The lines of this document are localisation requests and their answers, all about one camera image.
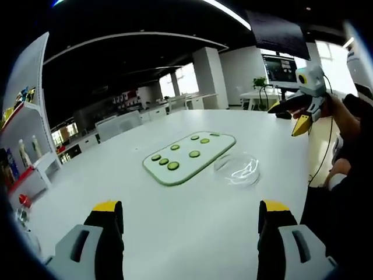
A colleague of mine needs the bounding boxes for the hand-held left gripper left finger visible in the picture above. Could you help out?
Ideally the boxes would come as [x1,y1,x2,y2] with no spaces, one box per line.
[46,200,125,280]

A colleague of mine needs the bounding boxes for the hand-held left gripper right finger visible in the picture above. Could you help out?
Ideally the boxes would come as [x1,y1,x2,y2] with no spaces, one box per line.
[256,199,339,280]

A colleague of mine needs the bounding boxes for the clear petri dish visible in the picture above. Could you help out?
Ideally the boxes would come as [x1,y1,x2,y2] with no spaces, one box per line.
[217,157,262,189]

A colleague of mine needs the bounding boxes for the group of green cucumber slices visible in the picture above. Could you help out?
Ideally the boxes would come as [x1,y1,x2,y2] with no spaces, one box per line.
[150,134,211,172]

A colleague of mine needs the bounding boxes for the person's right hand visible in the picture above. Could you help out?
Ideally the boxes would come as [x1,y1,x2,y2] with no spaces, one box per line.
[322,92,344,119]

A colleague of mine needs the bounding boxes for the computer monitor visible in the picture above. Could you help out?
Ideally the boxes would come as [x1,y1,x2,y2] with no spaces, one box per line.
[261,53,301,89]

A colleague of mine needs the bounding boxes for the white office desk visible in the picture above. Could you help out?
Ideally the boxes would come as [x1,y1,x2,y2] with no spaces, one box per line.
[240,87,294,111]

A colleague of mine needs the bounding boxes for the green potted plant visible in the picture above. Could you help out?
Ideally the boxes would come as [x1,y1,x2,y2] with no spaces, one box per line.
[252,76,268,90]

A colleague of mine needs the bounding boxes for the person in dark clothes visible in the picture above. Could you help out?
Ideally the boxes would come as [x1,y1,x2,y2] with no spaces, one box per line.
[299,159,373,280]

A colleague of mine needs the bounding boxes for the dark hanging screen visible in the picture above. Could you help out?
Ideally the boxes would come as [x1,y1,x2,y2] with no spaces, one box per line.
[245,10,311,61]

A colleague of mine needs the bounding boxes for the red-capped bottle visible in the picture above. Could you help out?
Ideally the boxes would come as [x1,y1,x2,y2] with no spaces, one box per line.
[18,193,32,208]

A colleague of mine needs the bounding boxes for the white bottle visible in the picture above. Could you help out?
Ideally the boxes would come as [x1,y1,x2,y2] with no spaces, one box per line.
[31,135,43,160]
[17,139,32,169]

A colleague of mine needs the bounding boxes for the blue snack packet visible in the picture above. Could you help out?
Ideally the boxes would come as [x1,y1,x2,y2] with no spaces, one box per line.
[4,148,20,182]

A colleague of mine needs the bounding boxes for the white green-edged cutting board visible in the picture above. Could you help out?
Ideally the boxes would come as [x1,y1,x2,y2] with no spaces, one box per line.
[142,131,237,187]

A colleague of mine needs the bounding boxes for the white office chair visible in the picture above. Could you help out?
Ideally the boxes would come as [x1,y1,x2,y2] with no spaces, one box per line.
[94,110,144,143]

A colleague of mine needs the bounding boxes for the colourful snack packets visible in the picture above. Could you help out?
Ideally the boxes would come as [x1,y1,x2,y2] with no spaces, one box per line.
[13,86,37,103]

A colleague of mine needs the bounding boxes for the white display shelf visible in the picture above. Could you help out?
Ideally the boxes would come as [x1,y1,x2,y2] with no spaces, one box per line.
[0,31,64,207]

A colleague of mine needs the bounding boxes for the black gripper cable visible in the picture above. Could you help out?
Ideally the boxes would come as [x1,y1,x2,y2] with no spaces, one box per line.
[308,72,335,185]

